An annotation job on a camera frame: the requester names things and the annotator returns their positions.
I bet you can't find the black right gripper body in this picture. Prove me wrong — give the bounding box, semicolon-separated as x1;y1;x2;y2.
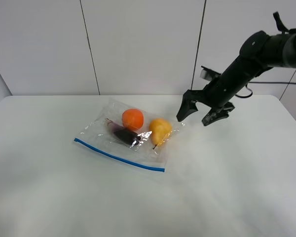
184;80;235;112

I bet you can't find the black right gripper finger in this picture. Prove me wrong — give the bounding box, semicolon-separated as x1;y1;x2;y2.
202;108;229;126
176;95;198;122

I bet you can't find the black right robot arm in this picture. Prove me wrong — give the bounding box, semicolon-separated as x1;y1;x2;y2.
176;12;296;126

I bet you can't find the yellow pear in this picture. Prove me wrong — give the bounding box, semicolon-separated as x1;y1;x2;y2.
149;118;172;149

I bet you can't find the orange fruit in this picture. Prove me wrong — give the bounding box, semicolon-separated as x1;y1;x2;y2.
122;109;144;131

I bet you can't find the purple eggplant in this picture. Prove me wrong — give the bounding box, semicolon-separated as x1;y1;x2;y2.
105;118;141;147

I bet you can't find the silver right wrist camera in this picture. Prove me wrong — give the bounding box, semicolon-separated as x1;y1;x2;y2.
200;66;221;81

